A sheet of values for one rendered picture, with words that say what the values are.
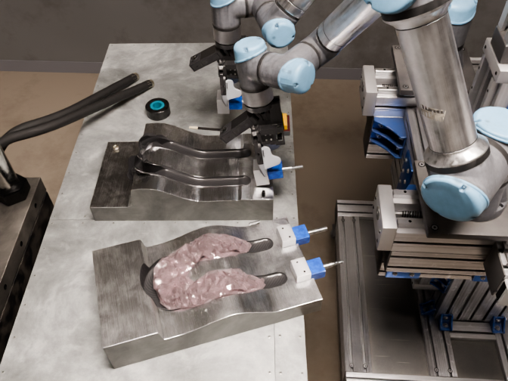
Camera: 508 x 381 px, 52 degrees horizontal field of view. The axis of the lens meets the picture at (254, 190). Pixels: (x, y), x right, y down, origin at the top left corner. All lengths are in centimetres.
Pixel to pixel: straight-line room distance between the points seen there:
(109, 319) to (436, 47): 85
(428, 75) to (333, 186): 176
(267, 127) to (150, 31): 200
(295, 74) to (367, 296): 112
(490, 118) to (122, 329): 87
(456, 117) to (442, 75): 8
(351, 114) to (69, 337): 214
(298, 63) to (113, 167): 68
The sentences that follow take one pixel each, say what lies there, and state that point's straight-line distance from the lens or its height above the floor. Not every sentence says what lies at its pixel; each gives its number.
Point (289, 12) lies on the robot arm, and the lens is 131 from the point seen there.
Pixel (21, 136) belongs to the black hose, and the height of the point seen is 93.
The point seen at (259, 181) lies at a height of 91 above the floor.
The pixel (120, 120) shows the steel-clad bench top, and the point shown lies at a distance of 182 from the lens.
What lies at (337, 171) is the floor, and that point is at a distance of 271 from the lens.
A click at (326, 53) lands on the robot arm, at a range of 122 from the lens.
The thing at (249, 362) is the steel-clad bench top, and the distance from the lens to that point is 125.
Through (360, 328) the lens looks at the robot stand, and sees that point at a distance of 195.
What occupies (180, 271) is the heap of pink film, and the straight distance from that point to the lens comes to 126.
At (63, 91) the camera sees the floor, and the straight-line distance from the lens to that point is 341.
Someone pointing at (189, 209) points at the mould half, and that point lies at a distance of 143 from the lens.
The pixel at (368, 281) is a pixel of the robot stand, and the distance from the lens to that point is 208.
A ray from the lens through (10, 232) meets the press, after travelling 162.
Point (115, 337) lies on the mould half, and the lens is 120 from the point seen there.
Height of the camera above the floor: 195
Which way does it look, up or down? 49 degrees down
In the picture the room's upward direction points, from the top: 2 degrees counter-clockwise
